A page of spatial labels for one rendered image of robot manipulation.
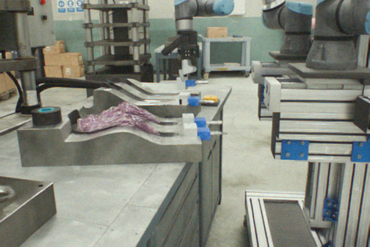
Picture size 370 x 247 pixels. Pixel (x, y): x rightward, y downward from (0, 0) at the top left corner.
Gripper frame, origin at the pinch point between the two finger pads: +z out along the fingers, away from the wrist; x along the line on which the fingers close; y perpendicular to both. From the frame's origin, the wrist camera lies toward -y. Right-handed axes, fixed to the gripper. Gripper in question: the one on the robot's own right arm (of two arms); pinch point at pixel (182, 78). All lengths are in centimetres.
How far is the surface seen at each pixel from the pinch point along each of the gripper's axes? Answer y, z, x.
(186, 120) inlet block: 9.7, 11.7, -35.9
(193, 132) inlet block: 14.4, 13.5, -45.6
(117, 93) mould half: -20.9, 3.1, -21.5
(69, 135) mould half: -19, 11, -57
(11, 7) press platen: -65, -34, -22
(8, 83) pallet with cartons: -386, 7, 311
